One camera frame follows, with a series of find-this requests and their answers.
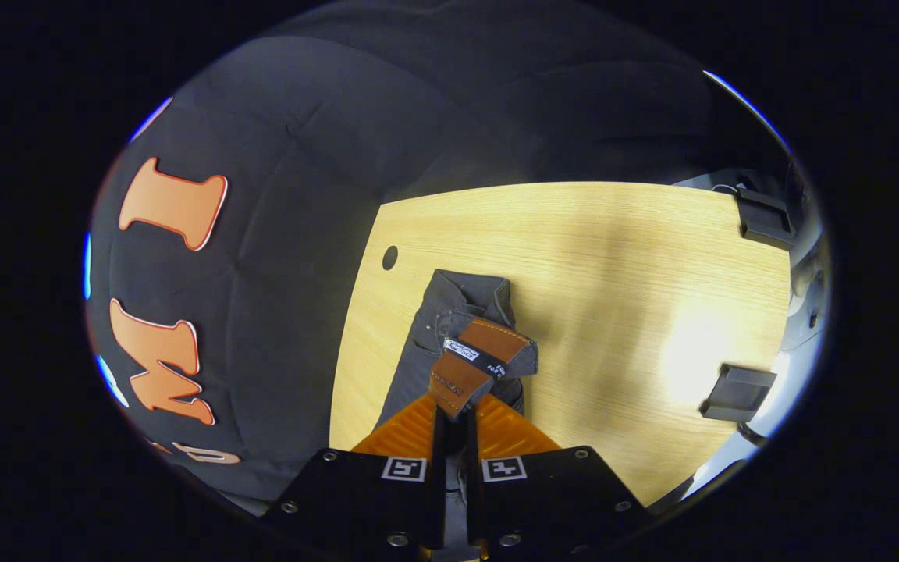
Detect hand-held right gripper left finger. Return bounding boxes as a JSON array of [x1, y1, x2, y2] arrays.
[[261, 393, 448, 550]]

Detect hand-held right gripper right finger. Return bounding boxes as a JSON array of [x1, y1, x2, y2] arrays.
[[464, 393, 655, 557]]

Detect dark grey jeans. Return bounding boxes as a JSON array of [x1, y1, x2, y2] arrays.
[[375, 269, 540, 551]]

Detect black table clamp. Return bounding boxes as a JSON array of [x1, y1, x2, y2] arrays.
[[734, 186, 798, 251], [699, 363, 778, 422]]

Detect black backdrop cloth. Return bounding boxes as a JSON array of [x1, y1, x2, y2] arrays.
[[84, 0, 790, 500]]

